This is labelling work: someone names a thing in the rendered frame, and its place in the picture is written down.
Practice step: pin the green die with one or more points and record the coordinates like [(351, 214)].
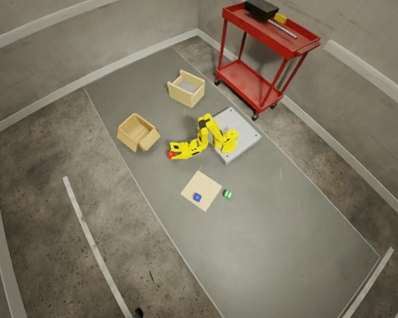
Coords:
[(228, 194)]

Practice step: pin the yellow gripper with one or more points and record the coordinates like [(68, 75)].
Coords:
[(182, 147)]

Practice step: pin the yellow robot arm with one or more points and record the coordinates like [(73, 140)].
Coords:
[(227, 139)]

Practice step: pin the red die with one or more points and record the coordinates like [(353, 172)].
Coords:
[(170, 155)]

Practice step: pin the beige flat mat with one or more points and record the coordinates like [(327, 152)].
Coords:
[(204, 186)]

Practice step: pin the blue die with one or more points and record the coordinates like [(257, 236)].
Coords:
[(197, 197)]

